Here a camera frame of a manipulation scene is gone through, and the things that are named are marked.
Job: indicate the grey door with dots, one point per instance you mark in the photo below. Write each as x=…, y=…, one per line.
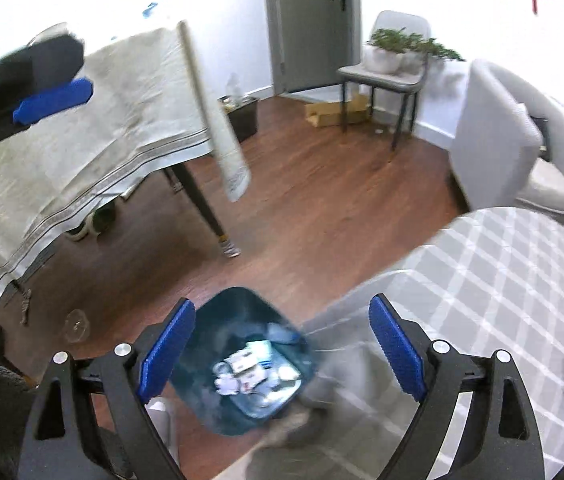
x=312, y=25

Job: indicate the flat cardboard box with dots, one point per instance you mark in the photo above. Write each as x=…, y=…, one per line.
x=332, y=112

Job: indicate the heap of discarded packaging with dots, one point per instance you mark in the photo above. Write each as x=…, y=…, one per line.
x=252, y=375

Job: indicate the grey checked tablecloth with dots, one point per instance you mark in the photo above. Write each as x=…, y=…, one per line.
x=487, y=285

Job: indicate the clear plastic lid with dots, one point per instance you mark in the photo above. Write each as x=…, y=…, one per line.
x=77, y=325

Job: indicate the black storage box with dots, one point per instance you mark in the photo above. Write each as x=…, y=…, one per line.
x=242, y=117

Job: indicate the beige striped tablecloth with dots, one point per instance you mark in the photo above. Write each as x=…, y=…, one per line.
x=87, y=150

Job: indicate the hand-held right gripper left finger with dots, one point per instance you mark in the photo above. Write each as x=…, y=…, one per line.
x=169, y=345

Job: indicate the clear bottle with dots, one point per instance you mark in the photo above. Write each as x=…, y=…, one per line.
x=233, y=85

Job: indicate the dark table leg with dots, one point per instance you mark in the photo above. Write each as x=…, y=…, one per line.
x=197, y=200

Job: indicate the potted green plant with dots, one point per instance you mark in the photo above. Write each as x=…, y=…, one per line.
x=402, y=42

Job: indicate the dark shoe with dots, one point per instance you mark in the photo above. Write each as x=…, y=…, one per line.
x=92, y=221

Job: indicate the blue waste bin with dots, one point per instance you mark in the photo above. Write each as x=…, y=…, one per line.
x=232, y=320

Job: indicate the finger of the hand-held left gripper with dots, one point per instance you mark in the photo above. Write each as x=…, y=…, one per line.
x=52, y=100
x=37, y=67

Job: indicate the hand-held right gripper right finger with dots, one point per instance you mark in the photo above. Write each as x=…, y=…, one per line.
x=396, y=347

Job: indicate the grey dining chair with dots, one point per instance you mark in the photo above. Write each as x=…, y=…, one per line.
x=382, y=80

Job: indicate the grey armchair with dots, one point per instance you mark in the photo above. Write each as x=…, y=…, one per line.
x=502, y=135

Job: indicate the blue wall sticker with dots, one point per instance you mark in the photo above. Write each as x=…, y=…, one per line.
x=150, y=9

